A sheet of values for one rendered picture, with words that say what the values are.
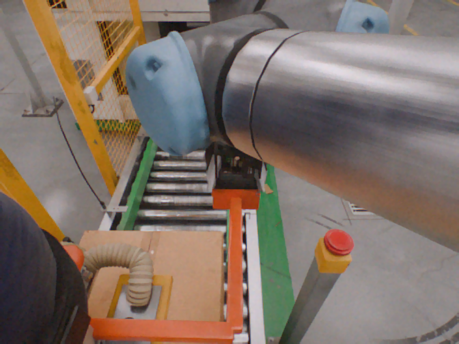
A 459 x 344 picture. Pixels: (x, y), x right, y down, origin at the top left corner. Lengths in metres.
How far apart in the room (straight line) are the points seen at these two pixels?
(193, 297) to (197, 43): 0.64
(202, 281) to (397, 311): 1.40
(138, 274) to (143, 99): 0.37
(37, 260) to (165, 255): 0.55
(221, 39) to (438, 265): 2.16
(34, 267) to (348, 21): 0.31
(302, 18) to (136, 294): 0.46
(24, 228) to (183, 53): 0.18
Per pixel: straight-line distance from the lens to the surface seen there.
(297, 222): 2.07
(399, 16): 3.04
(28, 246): 0.27
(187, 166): 1.63
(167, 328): 0.41
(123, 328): 0.42
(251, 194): 0.50
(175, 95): 0.16
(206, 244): 0.81
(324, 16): 0.26
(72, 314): 0.31
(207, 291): 0.75
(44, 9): 1.25
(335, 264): 0.79
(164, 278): 0.57
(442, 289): 2.17
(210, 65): 0.17
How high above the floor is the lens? 1.64
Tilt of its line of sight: 44 degrees down
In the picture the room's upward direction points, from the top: straight up
